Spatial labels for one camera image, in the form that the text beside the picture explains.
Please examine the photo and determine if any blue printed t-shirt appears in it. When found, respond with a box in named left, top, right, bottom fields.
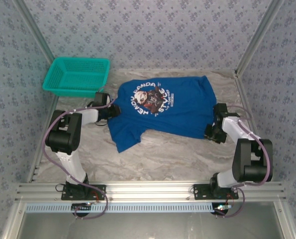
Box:
left=107, top=75, right=217, bottom=153

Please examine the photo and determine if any teal plastic basket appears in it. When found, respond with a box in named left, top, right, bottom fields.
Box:
left=42, top=57, right=111, bottom=99

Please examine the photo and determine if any small black controller board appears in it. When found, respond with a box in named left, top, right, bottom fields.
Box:
left=213, top=203, right=232, bottom=215
left=71, top=203, right=93, bottom=213

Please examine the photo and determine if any grey metal panel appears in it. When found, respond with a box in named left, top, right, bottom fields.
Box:
left=2, top=200, right=296, bottom=239

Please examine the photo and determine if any aluminium table side rail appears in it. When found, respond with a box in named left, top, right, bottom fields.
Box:
left=234, top=72, right=273, bottom=181
left=25, top=96, right=60, bottom=184

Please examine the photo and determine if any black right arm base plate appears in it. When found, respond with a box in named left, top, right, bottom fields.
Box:
left=193, top=183, right=239, bottom=200

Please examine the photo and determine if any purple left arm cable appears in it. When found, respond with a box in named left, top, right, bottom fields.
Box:
left=43, top=98, right=117, bottom=220

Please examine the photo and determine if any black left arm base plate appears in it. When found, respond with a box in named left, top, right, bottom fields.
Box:
left=61, top=184, right=106, bottom=201

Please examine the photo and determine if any long aluminium mounting rail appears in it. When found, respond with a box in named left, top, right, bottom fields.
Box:
left=15, top=181, right=287, bottom=201

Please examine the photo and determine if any slotted pale cable duct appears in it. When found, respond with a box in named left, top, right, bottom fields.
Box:
left=25, top=202, right=218, bottom=214

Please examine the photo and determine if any aluminium upright frame post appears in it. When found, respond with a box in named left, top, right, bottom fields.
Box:
left=13, top=0, right=60, bottom=99
left=234, top=0, right=287, bottom=78

